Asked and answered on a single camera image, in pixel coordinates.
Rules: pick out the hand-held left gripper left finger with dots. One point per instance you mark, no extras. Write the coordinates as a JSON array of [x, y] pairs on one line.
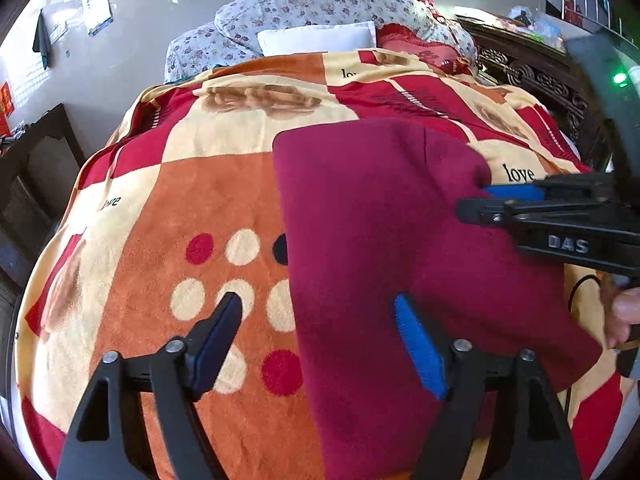
[[215, 345]]

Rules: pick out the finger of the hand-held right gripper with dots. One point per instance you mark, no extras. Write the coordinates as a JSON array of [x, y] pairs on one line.
[[515, 193], [485, 212]]

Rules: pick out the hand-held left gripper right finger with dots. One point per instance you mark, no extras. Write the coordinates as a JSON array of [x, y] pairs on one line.
[[420, 345]]

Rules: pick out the maroon sweater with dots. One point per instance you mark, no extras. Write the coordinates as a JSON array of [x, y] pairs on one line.
[[375, 235]]

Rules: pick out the person's right hand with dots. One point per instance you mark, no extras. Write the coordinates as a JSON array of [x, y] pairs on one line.
[[625, 312]]

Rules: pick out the red orange printed blanket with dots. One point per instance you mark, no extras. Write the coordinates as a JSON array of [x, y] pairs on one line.
[[150, 210]]

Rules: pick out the pile of plastic bags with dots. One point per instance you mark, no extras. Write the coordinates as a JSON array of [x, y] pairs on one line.
[[535, 25]]

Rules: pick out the red frilled pillow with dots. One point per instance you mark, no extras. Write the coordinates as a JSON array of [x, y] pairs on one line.
[[420, 47]]

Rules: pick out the metal stair railing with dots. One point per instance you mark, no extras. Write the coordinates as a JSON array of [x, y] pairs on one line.
[[580, 0]]

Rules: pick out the dark wooden cabinet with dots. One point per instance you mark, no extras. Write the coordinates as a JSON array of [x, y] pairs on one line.
[[35, 185]]

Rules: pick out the white pillow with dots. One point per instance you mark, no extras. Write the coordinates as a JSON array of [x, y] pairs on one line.
[[315, 39]]

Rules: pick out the floral quilt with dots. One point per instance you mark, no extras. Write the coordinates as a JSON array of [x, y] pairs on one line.
[[310, 5]]

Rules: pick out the dark hanging cloth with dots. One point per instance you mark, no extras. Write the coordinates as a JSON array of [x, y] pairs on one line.
[[41, 40]]

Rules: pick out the dark carved wooden bed frame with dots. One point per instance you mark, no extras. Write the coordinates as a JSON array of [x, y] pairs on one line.
[[525, 75]]

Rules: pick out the red wall poster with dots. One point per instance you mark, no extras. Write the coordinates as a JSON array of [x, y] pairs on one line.
[[6, 107]]

